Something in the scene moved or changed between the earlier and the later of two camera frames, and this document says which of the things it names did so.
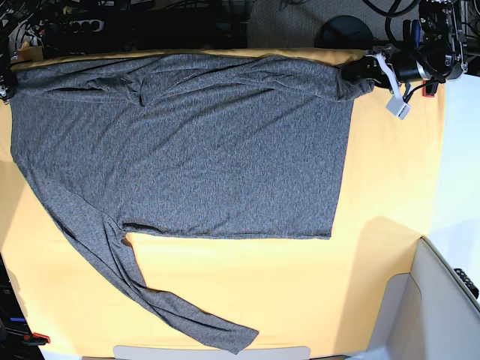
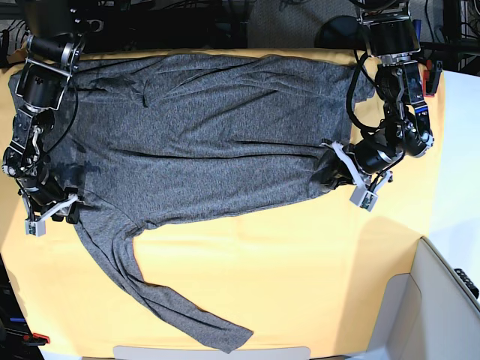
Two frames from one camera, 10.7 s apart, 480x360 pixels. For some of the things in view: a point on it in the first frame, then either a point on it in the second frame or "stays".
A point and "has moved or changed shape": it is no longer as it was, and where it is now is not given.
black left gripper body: [9, 80] -> [43, 190]
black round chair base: [343, 31] stays
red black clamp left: [35, 339] stays
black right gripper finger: [367, 67] -> [334, 181]
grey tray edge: [196, 352] stays
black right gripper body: [404, 63] -> [376, 156]
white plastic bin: [426, 314] stays
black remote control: [468, 282] stays
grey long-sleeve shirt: [220, 145] has moved or changed shape
